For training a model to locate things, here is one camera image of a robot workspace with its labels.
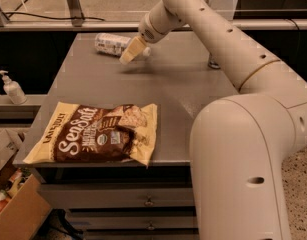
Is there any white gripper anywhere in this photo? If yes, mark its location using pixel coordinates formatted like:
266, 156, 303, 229
119, 10, 169, 65

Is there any clear plastic water bottle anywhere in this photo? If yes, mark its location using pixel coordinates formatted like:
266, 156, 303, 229
95, 33, 143, 57

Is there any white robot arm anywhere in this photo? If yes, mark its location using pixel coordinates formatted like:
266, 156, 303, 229
121, 0, 307, 240

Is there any redbull can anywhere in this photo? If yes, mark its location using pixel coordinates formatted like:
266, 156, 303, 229
208, 54, 220, 70

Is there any white pump dispenser bottle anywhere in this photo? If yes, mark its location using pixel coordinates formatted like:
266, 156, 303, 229
0, 70, 27, 105

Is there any sea salt chips bag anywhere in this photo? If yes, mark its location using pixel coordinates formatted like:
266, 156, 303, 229
24, 102, 158, 165

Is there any grey drawer cabinet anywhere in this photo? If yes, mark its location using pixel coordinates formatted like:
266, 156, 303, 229
13, 30, 241, 240

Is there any cardboard box with items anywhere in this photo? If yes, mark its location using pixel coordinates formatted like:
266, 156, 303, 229
0, 130, 51, 240

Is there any left metal railing post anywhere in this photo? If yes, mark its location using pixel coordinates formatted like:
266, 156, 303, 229
66, 0, 85, 27

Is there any black cable on ledge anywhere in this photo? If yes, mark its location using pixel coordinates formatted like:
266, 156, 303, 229
2, 11, 106, 22

